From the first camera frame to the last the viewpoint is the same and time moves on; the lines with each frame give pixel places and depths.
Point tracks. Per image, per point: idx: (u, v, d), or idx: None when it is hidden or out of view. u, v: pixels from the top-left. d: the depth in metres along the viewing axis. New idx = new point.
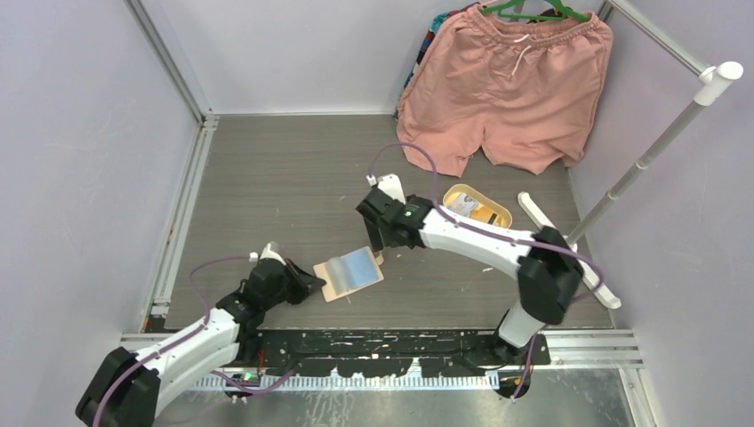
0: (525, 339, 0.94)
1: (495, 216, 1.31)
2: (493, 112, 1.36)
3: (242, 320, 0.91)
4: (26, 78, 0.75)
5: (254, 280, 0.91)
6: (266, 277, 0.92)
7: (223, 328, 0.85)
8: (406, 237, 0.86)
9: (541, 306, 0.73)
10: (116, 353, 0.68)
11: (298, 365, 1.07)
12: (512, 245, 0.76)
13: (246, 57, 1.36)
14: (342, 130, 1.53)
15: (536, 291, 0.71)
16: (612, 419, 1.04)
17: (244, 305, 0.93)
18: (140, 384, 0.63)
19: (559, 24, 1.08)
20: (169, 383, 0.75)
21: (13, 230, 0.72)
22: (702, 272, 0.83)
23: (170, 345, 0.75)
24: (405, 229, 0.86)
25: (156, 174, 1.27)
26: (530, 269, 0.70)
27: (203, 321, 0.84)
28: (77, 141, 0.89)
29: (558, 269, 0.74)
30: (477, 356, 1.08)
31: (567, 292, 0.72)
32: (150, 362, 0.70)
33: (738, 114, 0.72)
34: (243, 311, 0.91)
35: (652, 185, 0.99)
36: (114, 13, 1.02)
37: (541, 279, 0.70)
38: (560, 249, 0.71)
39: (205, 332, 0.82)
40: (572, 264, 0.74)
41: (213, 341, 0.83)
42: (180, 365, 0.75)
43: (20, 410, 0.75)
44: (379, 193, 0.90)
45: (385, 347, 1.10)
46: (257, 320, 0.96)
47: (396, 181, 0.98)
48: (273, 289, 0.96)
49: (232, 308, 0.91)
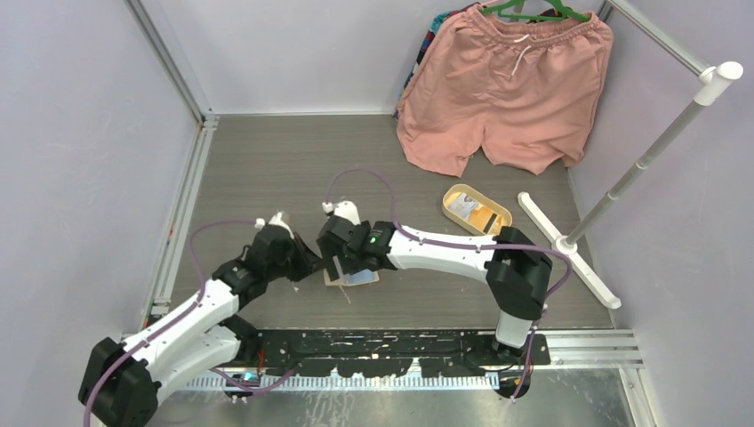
0: (521, 340, 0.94)
1: (495, 216, 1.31)
2: (493, 112, 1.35)
3: (242, 289, 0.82)
4: (27, 78, 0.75)
5: (257, 244, 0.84)
6: (271, 240, 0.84)
7: (220, 304, 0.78)
8: (376, 263, 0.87)
9: (519, 304, 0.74)
10: (103, 343, 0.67)
11: (297, 365, 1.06)
12: (477, 251, 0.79)
13: (246, 57, 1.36)
14: (342, 131, 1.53)
15: (510, 292, 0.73)
16: (612, 419, 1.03)
17: (245, 272, 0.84)
18: (128, 378, 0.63)
19: (559, 24, 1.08)
20: (172, 373, 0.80)
21: (13, 230, 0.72)
22: (702, 272, 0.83)
23: (161, 330, 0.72)
24: (372, 256, 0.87)
25: (156, 174, 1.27)
26: (499, 273, 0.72)
27: (196, 298, 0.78)
28: (77, 141, 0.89)
29: (527, 264, 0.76)
30: (477, 356, 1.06)
31: (541, 286, 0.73)
32: (138, 352, 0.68)
33: (738, 115, 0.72)
34: (243, 280, 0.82)
35: (652, 185, 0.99)
36: (114, 14, 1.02)
37: (511, 279, 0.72)
38: (521, 246, 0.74)
39: (199, 310, 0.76)
40: (538, 258, 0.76)
41: (209, 318, 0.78)
42: (173, 350, 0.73)
43: (20, 410, 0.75)
44: (340, 221, 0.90)
45: (385, 347, 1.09)
46: (260, 289, 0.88)
47: (351, 206, 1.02)
48: (277, 254, 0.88)
49: (231, 276, 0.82)
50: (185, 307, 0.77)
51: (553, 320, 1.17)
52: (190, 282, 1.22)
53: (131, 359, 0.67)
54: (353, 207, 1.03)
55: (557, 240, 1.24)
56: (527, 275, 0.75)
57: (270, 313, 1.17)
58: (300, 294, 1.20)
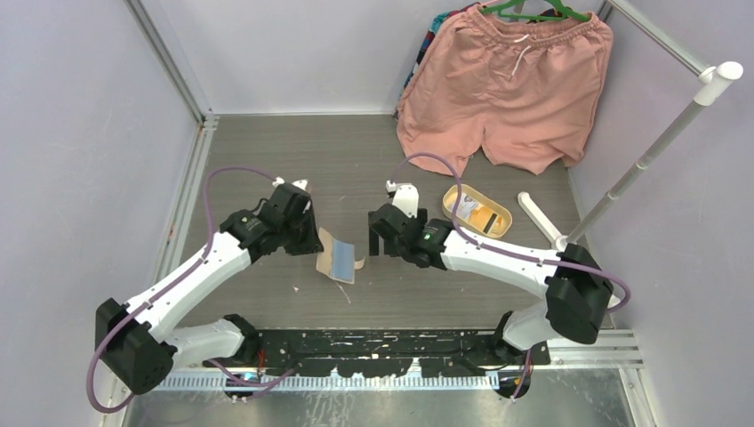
0: (528, 343, 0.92)
1: (494, 216, 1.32)
2: (493, 112, 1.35)
3: (252, 238, 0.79)
4: (27, 79, 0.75)
5: (279, 197, 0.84)
6: (290, 195, 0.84)
7: (227, 261, 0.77)
8: (428, 261, 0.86)
9: (573, 326, 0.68)
10: (108, 305, 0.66)
11: (297, 365, 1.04)
12: (539, 264, 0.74)
13: (246, 57, 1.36)
14: (342, 130, 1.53)
15: (568, 314, 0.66)
16: (612, 419, 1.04)
17: (257, 221, 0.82)
18: (132, 341, 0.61)
19: (559, 24, 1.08)
20: (186, 343, 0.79)
21: (14, 231, 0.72)
22: (702, 272, 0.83)
23: (164, 290, 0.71)
24: (424, 253, 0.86)
25: (156, 174, 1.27)
26: (560, 291, 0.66)
27: (201, 253, 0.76)
28: (77, 142, 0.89)
29: (586, 286, 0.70)
30: (477, 356, 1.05)
31: (600, 310, 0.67)
32: (141, 315, 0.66)
33: (737, 116, 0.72)
34: (254, 228, 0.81)
35: (652, 185, 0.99)
36: (114, 14, 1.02)
37: (573, 302, 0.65)
38: (589, 269, 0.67)
39: (204, 266, 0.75)
40: (600, 283, 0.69)
41: (215, 275, 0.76)
42: (180, 309, 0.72)
43: (21, 409, 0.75)
44: (393, 210, 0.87)
45: (385, 347, 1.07)
46: (272, 242, 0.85)
47: (411, 196, 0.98)
48: (294, 213, 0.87)
49: (241, 225, 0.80)
50: (190, 265, 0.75)
51: None
52: None
53: (135, 322, 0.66)
54: (413, 197, 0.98)
55: (557, 239, 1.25)
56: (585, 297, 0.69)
57: (270, 314, 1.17)
58: (300, 294, 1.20)
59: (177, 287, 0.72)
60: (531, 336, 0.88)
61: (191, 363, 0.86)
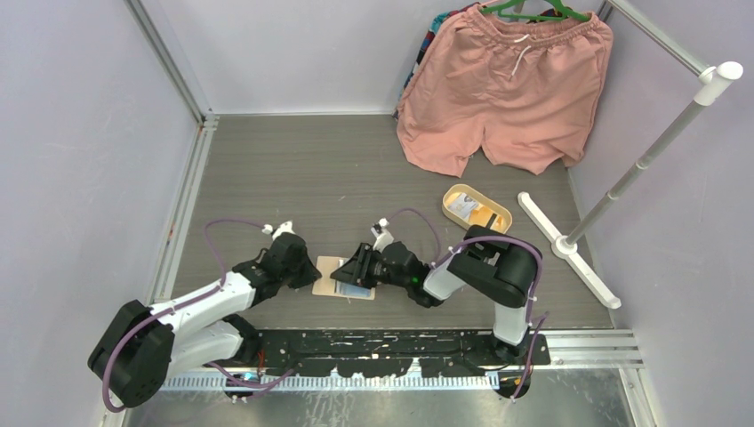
0: (519, 336, 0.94)
1: (494, 216, 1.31)
2: (493, 112, 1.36)
3: (258, 286, 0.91)
4: (27, 80, 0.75)
5: (276, 248, 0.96)
6: (288, 245, 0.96)
7: (239, 292, 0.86)
8: (427, 302, 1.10)
9: (496, 291, 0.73)
10: (130, 306, 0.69)
11: (298, 365, 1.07)
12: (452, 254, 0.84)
13: (245, 57, 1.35)
14: (342, 130, 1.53)
15: (477, 278, 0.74)
16: (612, 419, 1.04)
17: (260, 270, 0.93)
18: (152, 340, 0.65)
19: (559, 24, 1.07)
20: (181, 352, 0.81)
21: (13, 230, 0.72)
22: (701, 272, 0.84)
23: (186, 303, 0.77)
24: (426, 297, 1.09)
25: (156, 174, 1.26)
26: (456, 264, 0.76)
27: (219, 283, 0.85)
28: (77, 142, 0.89)
29: (502, 256, 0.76)
30: (477, 356, 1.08)
31: (513, 270, 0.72)
32: (164, 318, 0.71)
33: (738, 116, 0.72)
34: (258, 277, 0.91)
35: (652, 185, 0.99)
36: (115, 14, 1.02)
37: (469, 268, 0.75)
38: (481, 237, 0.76)
39: (221, 294, 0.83)
40: (514, 248, 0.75)
41: (228, 303, 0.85)
42: (191, 326, 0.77)
43: (20, 408, 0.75)
44: (411, 257, 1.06)
45: (385, 347, 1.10)
46: (272, 289, 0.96)
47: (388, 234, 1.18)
48: (292, 260, 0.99)
49: (248, 272, 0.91)
50: (209, 290, 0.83)
51: (554, 319, 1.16)
52: (191, 282, 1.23)
53: (156, 322, 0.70)
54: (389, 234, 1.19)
55: (557, 240, 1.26)
56: (503, 264, 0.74)
57: (270, 313, 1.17)
58: (299, 294, 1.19)
59: (197, 304, 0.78)
60: (511, 325, 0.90)
61: (189, 366, 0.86)
